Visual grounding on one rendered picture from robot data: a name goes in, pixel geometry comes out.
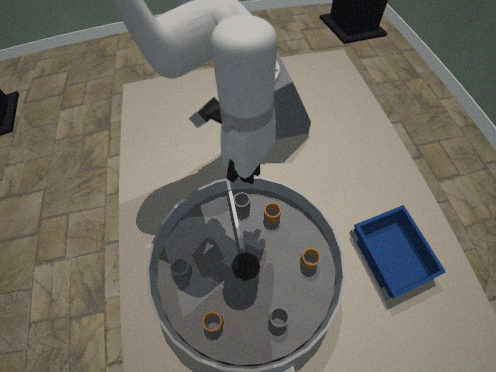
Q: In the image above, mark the grey metal bushing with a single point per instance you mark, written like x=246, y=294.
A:
x=242, y=196
x=175, y=265
x=286, y=315

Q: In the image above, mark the bronze bushing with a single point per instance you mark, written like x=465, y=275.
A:
x=205, y=318
x=314, y=253
x=272, y=207

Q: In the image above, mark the blue rectangular crate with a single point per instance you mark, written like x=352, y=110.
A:
x=402, y=250

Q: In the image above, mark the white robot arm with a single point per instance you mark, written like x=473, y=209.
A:
x=244, y=51

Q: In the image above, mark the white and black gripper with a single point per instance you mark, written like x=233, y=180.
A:
x=245, y=150

